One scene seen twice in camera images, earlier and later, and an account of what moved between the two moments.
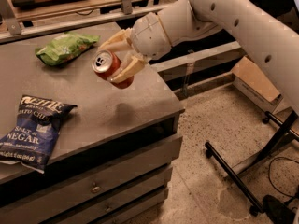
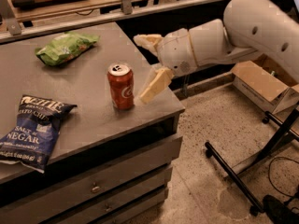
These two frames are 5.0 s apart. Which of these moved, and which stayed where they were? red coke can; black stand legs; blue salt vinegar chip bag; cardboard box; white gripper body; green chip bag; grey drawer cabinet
Moved: red coke can; white gripper body
Stayed: black stand legs; grey drawer cabinet; green chip bag; cardboard box; blue salt vinegar chip bag
